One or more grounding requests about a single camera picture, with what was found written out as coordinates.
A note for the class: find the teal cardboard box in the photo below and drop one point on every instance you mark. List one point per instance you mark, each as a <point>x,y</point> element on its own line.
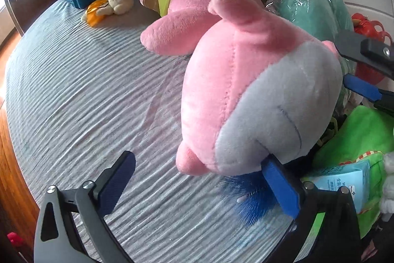
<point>347,179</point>

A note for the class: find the green cloth bag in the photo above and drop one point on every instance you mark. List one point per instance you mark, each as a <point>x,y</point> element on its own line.
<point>360,133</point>

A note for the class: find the small cream bear plush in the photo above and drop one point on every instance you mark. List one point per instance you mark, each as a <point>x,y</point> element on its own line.
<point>118,2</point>

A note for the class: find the teal plush in plastic wrap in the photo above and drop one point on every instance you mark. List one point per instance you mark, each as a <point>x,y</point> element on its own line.
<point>307,10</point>

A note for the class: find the red toy suitcase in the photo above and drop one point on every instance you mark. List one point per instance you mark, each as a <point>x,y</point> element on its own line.
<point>367,27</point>

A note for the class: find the pink starfish plush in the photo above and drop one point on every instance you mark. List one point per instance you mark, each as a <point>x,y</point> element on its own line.
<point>190,4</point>

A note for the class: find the light blue bed sheet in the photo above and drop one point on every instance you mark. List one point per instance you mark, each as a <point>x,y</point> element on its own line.
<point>92,96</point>

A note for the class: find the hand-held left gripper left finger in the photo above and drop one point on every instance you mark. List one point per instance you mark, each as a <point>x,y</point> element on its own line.
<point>118,186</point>

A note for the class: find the blue feather toy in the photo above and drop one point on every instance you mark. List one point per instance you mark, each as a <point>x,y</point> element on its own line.
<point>249,198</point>

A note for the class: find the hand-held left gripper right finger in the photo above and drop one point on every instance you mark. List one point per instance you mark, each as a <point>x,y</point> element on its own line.
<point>281,189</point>

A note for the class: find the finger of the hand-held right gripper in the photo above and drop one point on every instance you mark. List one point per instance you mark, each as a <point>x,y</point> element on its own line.
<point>363,89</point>
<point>363,49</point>

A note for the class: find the pink and grey plush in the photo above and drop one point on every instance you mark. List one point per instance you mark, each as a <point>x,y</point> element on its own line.
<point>246,90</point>

